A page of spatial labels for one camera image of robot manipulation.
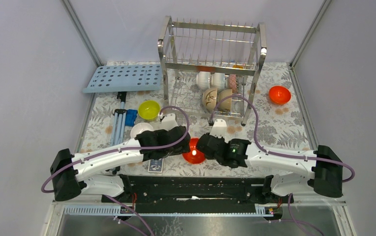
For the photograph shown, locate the orange bowl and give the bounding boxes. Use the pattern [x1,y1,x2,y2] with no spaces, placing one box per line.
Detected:
[182,138,206,164]
[269,86,291,105]

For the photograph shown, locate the white ribbed bowl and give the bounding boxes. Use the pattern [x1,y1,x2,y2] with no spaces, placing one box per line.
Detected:
[211,73,226,90]
[196,71,211,90]

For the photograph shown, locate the white ribbed bowl right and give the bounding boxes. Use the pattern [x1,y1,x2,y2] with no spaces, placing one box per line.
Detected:
[211,73,226,90]

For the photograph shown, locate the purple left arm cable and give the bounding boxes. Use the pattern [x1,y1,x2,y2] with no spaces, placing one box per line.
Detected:
[41,105,191,194]

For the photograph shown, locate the blue playing card deck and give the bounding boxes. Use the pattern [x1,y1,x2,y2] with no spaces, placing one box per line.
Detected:
[148,159,164,174]

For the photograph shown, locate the orange bowl front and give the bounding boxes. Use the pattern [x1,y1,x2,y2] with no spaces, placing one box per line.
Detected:
[269,86,291,105]

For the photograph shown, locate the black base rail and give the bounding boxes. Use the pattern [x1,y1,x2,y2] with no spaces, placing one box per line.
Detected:
[115,176,293,214]

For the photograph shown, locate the yellow-green plastic bowl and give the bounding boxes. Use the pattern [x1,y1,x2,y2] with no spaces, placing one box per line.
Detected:
[138,100,160,121]

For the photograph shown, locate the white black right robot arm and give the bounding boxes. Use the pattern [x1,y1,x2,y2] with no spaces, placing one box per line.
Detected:
[196,134,344,203]

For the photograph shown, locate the stainless steel dish rack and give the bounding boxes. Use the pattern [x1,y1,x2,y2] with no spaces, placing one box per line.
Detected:
[157,16,268,116]

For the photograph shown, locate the light blue cable duct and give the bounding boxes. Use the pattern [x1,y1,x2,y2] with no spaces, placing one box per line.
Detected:
[64,204,275,218]

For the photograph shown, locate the red floral patterned cup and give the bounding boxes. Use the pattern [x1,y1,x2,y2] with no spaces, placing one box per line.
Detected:
[227,74,238,94]

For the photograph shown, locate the white plastic bowl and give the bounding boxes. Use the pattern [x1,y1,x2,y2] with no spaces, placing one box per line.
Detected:
[130,122,154,139]

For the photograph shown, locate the patterned beige ceramic bowl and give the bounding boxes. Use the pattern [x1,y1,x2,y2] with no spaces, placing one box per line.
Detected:
[202,88,218,111]

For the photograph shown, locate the light blue folded tripod stand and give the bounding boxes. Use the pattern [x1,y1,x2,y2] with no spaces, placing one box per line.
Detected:
[110,91,127,146]

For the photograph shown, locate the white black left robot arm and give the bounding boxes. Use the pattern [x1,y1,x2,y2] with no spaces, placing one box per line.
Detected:
[45,126,190,202]

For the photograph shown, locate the light blue perforated tray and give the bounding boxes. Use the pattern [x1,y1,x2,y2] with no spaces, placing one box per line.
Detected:
[82,64,162,93]

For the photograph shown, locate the white ribbed bowl left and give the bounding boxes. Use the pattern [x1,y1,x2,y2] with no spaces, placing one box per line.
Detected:
[196,71,211,90]

